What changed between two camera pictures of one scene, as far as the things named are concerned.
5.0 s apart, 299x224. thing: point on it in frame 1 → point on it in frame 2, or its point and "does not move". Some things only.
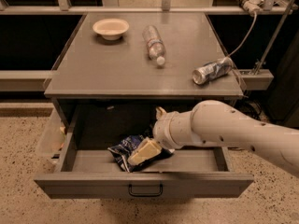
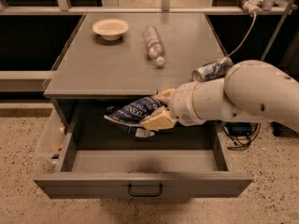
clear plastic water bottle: [154, 44] does not move
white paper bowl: [111, 29] does not move
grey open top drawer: [88, 168] does not move
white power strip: [252, 3] does not move
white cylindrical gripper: [163, 131] → [181, 105]
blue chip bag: [123, 148] → [131, 115]
